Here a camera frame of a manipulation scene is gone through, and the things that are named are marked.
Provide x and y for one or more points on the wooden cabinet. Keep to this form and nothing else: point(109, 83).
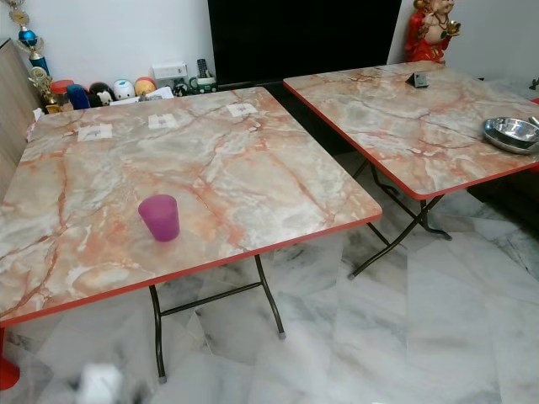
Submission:
point(13, 109)

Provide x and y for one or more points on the white paper label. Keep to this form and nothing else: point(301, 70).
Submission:
point(94, 132)
point(242, 109)
point(162, 121)

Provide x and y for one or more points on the small gold trophy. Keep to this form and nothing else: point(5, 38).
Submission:
point(40, 87)

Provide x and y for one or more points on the red-lidded jar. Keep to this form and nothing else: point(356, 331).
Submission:
point(61, 87)

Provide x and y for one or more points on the blue container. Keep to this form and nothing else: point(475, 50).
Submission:
point(78, 97)

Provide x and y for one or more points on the black round figurine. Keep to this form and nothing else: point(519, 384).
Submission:
point(101, 93)

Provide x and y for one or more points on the purple plastic cup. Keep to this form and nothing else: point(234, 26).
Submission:
point(159, 219)

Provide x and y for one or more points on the white round figurine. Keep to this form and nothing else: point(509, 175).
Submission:
point(123, 89)

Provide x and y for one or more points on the tall blue and gold trophy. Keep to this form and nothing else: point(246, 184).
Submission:
point(29, 37)

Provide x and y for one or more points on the red plastic stool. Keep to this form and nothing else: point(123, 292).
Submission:
point(8, 374)

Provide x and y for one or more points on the orange round figurine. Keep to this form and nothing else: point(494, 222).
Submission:
point(145, 86)

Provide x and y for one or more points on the large marble-print folding table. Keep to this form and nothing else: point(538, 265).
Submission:
point(202, 164)

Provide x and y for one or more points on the green and white holder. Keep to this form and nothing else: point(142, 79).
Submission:
point(203, 83)

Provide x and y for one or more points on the black remote control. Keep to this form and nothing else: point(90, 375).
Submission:
point(202, 68)

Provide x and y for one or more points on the marble-print folding table, crossed legs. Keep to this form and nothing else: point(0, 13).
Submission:
point(396, 126)

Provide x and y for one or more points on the small black wedge-shaped object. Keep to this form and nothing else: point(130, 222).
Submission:
point(418, 81)

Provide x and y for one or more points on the red and gold statue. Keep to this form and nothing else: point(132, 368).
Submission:
point(428, 34)

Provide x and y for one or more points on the steel bowl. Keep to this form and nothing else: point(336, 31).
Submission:
point(512, 133)

